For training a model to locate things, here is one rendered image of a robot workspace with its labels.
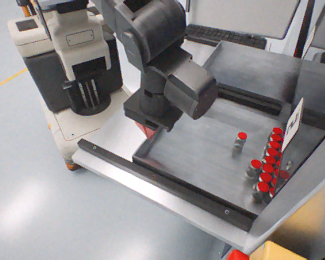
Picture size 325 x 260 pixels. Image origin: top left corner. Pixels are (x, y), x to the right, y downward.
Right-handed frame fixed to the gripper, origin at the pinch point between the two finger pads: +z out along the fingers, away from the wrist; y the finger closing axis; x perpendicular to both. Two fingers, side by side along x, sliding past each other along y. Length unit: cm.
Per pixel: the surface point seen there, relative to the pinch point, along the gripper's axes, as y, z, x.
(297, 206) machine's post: 22.9, -18.1, -12.1
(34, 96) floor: -150, 112, 56
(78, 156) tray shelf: -12.9, 6.7, -9.9
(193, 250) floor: 29, 90, 9
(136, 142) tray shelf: -3.6, 5.4, -0.1
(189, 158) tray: 9.4, 3.5, 1.8
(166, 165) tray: 6.0, 4.0, -2.4
